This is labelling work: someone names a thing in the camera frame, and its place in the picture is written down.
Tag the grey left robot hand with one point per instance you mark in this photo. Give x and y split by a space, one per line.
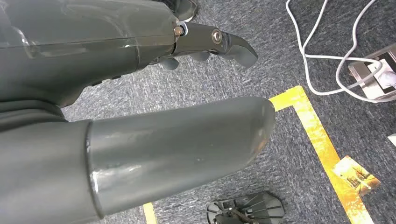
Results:
92 61

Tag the black shoe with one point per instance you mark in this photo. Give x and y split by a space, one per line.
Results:
185 9

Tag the yellow floor tape strip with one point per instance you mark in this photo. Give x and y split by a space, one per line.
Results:
149 214

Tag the yellow floor tape corner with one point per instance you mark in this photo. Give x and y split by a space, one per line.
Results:
321 142

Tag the white paper piece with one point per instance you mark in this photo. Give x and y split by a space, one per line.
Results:
393 139

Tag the black plastic ribbed base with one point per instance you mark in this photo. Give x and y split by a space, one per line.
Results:
256 210

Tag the white power plug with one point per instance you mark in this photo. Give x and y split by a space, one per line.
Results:
386 75

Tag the picture card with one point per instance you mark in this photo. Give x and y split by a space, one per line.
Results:
355 176

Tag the silver floor socket box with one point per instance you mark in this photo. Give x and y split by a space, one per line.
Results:
368 85

